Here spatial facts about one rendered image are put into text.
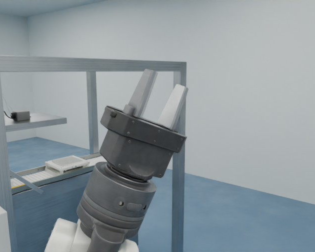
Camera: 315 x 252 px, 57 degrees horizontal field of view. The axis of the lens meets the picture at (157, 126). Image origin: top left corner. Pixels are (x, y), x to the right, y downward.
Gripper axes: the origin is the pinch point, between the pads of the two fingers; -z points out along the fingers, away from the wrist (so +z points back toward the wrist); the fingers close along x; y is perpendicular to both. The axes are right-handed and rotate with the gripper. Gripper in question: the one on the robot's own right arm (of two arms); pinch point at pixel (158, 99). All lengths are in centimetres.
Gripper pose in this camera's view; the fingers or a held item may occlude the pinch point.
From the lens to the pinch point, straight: 38.2
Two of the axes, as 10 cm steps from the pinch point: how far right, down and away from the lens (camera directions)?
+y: -5.0, -2.8, 8.2
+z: -3.9, 9.2, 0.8
